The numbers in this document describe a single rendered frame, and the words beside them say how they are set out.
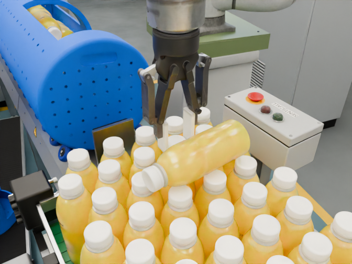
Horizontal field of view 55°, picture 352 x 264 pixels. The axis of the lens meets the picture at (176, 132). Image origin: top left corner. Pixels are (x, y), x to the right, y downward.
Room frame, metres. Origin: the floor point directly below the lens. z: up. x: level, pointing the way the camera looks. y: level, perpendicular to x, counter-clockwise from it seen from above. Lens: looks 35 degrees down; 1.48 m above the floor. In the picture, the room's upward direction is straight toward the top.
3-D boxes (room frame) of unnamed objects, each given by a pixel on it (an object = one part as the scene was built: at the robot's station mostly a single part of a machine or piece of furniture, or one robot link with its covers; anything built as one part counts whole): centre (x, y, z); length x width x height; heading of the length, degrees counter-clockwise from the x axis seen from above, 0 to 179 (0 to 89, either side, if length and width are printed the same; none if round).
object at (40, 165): (1.50, 0.77, 0.31); 0.06 x 0.06 x 0.63; 33
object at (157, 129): (0.51, 0.04, 1.14); 0.03 x 0.01 x 0.05; 123
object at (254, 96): (0.68, -0.18, 1.11); 0.04 x 0.04 x 0.01
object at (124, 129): (0.65, 0.15, 0.99); 0.10 x 0.02 x 0.12; 123
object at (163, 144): (0.52, 0.02, 1.11); 0.03 x 0.01 x 0.07; 33
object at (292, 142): (0.64, -0.21, 1.05); 0.20 x 0.10 x 0.10; 33
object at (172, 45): (0.53, 0.00, 1.27); 0.08 x 0.07 x 0.09; 123
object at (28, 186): (0.51, 0.29, 0.95); 0.10 x 0.07 x 0.10; 123
